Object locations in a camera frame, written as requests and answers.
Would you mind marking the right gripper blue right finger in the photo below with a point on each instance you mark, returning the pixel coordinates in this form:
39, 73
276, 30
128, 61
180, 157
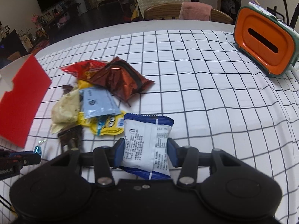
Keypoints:
187, 158

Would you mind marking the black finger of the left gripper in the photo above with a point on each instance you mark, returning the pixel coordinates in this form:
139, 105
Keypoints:
29, 160

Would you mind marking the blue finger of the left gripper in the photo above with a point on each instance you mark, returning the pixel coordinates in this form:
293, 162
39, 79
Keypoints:
21, 154

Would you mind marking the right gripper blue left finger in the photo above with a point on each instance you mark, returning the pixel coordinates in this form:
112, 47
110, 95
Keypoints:
104, 160

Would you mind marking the black gold snack packet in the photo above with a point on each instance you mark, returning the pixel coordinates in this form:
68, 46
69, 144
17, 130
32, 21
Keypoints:
71, 138

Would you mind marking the white blue snack packet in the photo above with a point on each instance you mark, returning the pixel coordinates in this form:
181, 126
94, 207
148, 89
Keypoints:
145, 150

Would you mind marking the beige paper snack packet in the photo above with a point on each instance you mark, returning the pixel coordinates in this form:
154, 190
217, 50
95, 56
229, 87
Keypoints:
65, 112

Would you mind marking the yellow minion snack packet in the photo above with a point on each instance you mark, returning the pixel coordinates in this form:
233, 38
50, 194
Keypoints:
111, 125

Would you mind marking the light blue snack packet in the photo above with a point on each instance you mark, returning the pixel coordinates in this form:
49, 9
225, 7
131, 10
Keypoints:
97, 102

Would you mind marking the white grid tablecloth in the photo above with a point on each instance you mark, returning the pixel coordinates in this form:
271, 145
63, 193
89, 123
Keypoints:
217, 97

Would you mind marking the red white cardboard box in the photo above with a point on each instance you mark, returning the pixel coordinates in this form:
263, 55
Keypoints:
24, 84

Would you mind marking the dark brown small snack packet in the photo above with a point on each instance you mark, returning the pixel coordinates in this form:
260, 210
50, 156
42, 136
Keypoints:
67, 89

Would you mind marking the dark red foil snack bag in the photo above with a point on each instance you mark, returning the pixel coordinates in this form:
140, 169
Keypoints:
121, 79

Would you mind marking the red chips bag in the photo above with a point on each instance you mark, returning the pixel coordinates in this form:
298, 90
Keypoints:
84, 70

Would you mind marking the orange green tissue box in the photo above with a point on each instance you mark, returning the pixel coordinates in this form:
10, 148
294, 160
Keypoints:
270, 43

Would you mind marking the wooden chair with pink towel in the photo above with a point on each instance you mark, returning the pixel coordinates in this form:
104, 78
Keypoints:
172, 11

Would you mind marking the pink towel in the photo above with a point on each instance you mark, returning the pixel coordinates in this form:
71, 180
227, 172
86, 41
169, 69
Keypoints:
195, 11

